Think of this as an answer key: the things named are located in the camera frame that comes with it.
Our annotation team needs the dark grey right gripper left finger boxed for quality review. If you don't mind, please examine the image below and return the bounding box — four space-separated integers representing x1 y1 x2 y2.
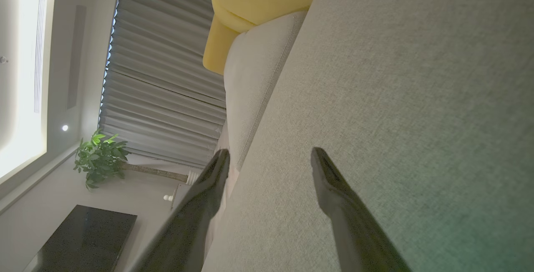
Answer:
133 149 231 272

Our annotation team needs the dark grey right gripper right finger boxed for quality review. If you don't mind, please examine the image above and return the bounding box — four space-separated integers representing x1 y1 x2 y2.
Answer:
311 147 412 272

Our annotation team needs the black flat television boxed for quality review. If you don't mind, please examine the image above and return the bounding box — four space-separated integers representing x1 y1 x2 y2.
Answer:
23 204 138 272

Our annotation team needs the green leafy potted plant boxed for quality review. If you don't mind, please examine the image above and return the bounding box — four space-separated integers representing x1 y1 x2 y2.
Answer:
73 129 189 191

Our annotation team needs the grey fabric sofa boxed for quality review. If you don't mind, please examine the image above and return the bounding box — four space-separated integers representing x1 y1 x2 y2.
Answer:
202 0 534 272

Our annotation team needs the grey pleated curtain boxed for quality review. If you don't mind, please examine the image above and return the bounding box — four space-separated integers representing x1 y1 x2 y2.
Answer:
98 0 227 169

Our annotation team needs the grey sofa back cushion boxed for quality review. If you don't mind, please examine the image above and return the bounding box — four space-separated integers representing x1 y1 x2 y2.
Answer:
224 11 308 170

